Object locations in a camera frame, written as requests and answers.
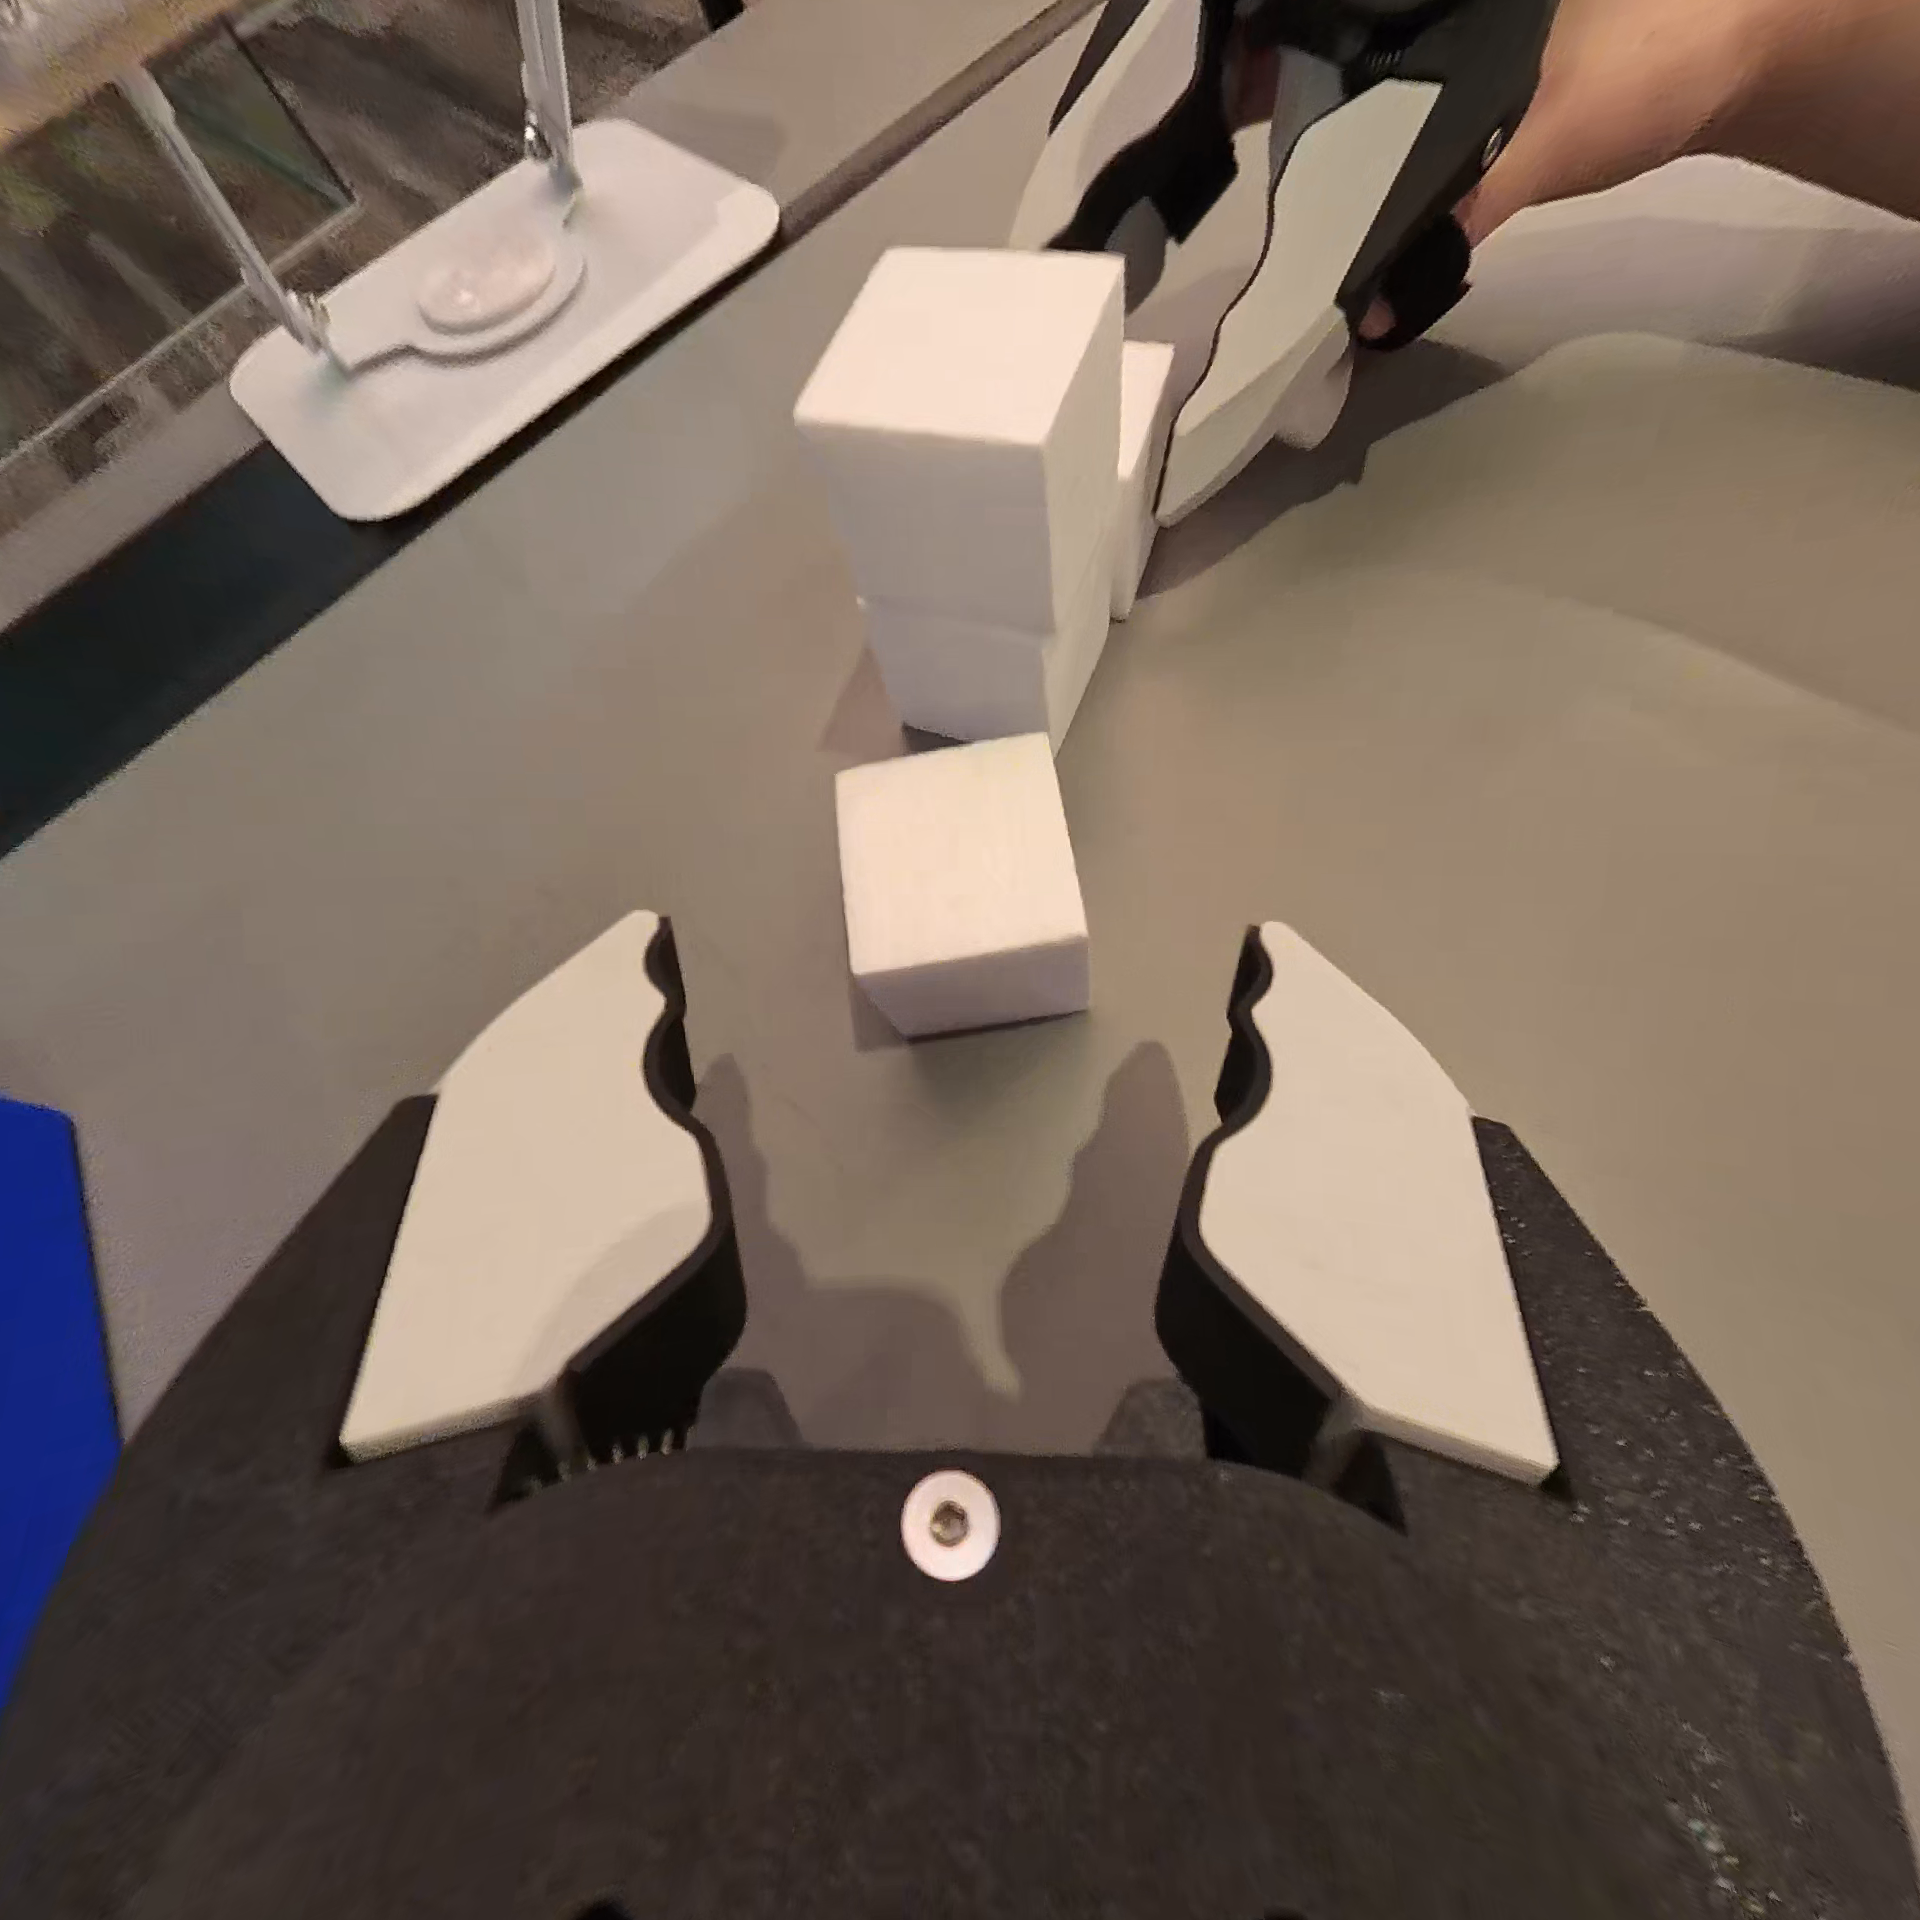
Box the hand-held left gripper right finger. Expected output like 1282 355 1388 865
1155 917 1560 1488

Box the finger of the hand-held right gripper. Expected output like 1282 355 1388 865
1155 74 1450 526
1008 0 1239 252

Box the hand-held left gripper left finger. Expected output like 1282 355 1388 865
340 910 749 1483

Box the white foam cube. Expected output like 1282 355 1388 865
1112 342 1175 620
836 732 1091 1043
795 249 1128 633
858 590 1115 751

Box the person's right hand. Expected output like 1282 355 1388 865
1464 0 1788 249

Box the blue plastic bin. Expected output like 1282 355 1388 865
0 1095 120 1697

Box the wooden board document stand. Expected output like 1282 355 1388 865
0 0 780 521

